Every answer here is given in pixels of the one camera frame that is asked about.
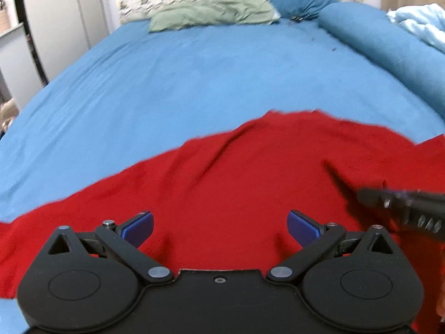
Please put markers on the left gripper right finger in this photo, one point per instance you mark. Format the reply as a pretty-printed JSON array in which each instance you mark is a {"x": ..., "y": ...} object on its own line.
[{"x": 348, "y": 281}]

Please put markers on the woven basket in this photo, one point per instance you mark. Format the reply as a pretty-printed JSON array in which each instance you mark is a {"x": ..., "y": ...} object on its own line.
[{"x": 5, "y": 22}]

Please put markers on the blue rolled duvet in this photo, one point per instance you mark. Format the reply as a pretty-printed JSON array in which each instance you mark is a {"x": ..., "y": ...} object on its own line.
[{"x": 419, "y": 66}]

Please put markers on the green pillow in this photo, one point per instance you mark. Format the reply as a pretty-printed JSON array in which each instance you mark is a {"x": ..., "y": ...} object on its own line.
[{"x": 190, "y": 13}]

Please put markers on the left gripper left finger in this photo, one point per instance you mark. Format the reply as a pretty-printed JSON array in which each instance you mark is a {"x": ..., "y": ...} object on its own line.
[{"x": 88, "y": 281}]

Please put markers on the red knit garment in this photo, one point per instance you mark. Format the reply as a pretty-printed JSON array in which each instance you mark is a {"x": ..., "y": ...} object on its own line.
[{"x": 221, "y": 202}]

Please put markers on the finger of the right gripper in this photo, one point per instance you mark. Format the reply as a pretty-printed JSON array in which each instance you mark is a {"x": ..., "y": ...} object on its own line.
[{"x": 419, "y": 210}]

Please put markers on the white shelf desk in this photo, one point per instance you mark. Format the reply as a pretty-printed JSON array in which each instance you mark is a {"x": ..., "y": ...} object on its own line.
[{"x": 18, "y": 69}]

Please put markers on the white grey wardrobe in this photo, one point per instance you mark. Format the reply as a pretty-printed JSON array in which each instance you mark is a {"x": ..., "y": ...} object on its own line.
[{"x": 61, "y": 31}]

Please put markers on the beige bag on floor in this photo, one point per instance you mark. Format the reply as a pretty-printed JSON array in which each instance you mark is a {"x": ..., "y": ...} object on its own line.
[{"x": 9, "y": 111}]

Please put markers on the light blue blanket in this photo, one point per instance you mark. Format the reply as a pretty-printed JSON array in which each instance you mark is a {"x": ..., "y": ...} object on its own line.
[{"x": 425, "y": 21}]

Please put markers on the blue bed sheet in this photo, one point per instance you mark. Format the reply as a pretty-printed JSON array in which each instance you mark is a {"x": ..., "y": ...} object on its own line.
[{"x": 137, "y": 95}]

